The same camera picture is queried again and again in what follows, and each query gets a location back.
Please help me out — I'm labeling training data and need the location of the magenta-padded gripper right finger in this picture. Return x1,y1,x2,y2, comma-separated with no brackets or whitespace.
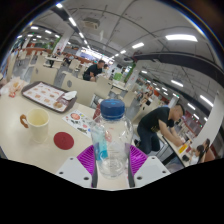
127,143,172,189

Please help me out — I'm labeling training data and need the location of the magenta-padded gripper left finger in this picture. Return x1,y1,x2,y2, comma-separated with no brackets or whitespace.
55,144,100,189

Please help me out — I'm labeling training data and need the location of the clear blue-capped water bottle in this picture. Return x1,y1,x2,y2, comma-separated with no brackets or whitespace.
89,98,134,180

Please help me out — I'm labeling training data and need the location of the flat round red coaster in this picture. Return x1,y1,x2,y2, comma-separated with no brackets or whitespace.
53,131,75,151

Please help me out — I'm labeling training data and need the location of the beige cafeteria table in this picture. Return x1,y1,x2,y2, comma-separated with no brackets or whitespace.
156,131,194,168

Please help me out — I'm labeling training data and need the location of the person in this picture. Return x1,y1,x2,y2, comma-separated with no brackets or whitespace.
136,103,188,156
82,59,106,83

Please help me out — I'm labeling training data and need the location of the colourful printed flyer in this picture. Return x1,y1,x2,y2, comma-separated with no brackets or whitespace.
61,109,94,138

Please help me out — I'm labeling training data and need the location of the crumpled white napkin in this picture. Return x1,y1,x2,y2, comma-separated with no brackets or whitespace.
61,90,78,101

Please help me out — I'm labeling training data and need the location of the brown tray with paper liner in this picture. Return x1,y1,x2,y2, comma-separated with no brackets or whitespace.
21,81,78,114

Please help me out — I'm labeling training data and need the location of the beige chair with round hole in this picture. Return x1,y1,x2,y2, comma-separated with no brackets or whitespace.
60,73,98,108
30,64,58,86

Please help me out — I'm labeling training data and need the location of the clear plastic food bag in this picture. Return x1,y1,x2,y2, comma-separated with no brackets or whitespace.
6,76,26,98

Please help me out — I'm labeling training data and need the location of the beige cafeteria chairs group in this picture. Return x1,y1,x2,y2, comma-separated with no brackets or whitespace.
16,49,138,108

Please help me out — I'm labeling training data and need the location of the ceiling lights group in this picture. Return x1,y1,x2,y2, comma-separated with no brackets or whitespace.
16,2,214,108

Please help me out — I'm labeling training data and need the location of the ceiling air conditioner unit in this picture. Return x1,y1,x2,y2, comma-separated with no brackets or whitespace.
82,17,101,30

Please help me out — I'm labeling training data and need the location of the cream mug with brown handle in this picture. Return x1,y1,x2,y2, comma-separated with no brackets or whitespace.
19,107,51,144

